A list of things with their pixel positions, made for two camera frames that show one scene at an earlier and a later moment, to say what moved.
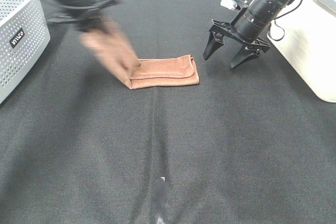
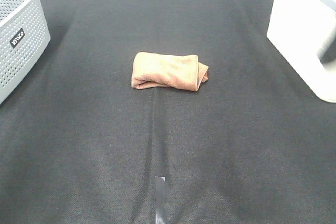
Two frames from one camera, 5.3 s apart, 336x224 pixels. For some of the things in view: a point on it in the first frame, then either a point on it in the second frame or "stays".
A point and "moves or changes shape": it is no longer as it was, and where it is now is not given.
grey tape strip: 160,200 stays
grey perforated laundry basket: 24,32 stays
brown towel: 109,40 moves or changes shape
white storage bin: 305,28 stays
